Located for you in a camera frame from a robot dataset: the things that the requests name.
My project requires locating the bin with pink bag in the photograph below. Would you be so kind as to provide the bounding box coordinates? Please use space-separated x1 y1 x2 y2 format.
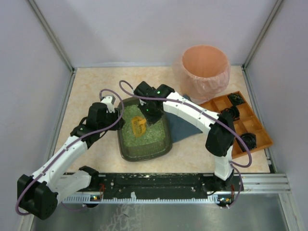
172 45 231 104

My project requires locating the black coiled cable far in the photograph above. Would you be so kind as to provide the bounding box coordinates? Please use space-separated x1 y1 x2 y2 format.
227 93 246 106

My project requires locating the orange compartment tray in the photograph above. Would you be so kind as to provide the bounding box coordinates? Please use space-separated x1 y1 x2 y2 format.
201 91 273 157

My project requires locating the yellow litter scoop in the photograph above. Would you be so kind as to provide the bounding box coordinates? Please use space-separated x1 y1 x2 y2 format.
131 116 147 138

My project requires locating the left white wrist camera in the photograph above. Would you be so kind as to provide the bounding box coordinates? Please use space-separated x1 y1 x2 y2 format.
100 95 116 113

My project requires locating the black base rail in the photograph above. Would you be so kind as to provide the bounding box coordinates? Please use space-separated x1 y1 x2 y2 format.
64 173 244 206

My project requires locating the black coiled cable middle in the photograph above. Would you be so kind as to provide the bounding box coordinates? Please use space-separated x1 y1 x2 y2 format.
222 105 241 121

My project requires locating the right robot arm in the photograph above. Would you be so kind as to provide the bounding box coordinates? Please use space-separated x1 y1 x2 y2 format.
134 81 235 189

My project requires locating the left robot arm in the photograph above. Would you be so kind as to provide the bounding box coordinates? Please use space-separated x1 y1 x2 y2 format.
15 99 125 220

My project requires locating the dark grey litter box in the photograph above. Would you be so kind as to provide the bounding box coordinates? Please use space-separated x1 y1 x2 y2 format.
117 97 172 162

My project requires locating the black coiled cable near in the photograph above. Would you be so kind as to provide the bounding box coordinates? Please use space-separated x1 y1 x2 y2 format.
239 133 258 152

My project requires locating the black coiled cable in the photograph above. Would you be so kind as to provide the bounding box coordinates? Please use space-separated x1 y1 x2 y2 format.
239 133 258 152
222 105 241 121
227 93 246 106

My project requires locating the blue folded cloth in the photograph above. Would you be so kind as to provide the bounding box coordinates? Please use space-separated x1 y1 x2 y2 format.
167 94 204 143

